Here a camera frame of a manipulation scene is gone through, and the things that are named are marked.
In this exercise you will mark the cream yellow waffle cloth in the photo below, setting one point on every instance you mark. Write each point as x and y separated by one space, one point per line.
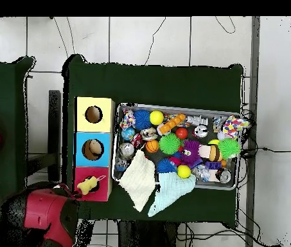
137 180

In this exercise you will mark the mint green waffle cloth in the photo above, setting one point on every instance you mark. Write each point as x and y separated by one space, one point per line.
171 191

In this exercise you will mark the small yellow duck plush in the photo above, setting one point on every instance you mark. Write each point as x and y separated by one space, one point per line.
87 185

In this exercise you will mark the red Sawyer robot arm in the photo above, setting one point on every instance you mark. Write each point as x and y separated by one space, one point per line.
42 213

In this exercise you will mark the wooden box with three holes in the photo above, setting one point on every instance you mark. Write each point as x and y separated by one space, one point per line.
104 139

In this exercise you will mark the clear mesh bin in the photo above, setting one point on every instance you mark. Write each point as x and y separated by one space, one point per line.
232 177

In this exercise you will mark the small orange basketball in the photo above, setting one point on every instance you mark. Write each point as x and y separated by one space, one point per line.
152 146

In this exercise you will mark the blue spiky rubber ball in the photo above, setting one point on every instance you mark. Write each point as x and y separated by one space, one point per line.
142 119
167 165

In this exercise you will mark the small green spiky ball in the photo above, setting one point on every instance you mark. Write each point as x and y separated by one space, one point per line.
170 144

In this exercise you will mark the orange plastic toy block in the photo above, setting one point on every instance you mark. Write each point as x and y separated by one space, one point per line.
172 123

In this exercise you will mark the small red orange ball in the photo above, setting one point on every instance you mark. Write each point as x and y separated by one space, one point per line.
181 133

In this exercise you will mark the purple spiky monster toy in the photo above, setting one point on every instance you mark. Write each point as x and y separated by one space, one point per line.
191 153

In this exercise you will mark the yellow smiley ball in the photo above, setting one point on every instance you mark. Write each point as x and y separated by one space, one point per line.
184 171

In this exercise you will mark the silver toy robot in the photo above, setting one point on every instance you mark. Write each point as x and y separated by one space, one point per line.
197 120

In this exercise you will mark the dark green tablecloth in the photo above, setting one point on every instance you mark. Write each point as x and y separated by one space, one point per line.
155 82

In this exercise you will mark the green spiky rubber ball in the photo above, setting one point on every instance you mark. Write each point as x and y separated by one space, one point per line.
229 147

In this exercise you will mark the green covered side table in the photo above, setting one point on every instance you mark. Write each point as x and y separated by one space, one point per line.
1 92

